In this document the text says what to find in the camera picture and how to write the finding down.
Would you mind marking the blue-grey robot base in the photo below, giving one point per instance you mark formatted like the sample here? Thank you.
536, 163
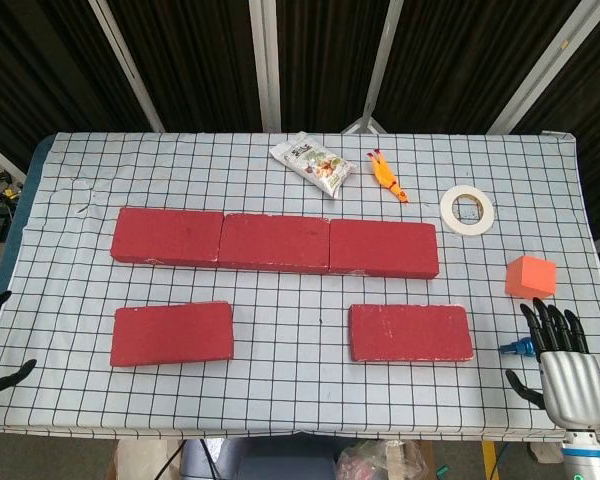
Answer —
260, 462

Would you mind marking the dark brown curtain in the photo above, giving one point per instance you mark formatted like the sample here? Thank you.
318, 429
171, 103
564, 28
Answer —
205, 60

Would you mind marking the yellow rubber chicken toy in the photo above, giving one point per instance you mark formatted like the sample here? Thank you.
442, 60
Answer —
386, 175

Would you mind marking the white printed snack bag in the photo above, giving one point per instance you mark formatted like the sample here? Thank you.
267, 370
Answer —
314, 162

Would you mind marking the white black checkered tablecloth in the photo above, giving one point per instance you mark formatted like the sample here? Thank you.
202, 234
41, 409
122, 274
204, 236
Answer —
290, 390

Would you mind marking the white tape roll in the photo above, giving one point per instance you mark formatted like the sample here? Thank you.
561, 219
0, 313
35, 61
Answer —
447, 220

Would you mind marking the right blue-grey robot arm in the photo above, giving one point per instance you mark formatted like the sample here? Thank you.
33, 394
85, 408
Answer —
587, 457

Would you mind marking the red brick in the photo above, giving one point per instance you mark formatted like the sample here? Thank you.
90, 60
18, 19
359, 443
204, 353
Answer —
167, 235
172, 334
384, 247
410, 332
274, 242

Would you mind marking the orange foam cube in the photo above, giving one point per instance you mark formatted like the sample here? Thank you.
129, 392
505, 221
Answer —
530, 277

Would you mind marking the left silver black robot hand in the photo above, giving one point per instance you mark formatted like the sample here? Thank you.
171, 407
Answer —
10, 376

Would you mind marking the white metal frame post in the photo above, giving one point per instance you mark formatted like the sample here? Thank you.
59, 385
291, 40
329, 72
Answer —
265, 60
541, 60
125, 60
381, 55

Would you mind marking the clear plastic bag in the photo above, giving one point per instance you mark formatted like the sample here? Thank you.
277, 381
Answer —
380, 460

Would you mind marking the blue plastic toy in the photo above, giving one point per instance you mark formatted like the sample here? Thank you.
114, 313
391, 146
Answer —
520, 347

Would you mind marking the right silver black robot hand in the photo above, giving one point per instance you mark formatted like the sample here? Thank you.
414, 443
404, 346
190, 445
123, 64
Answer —
572, 385

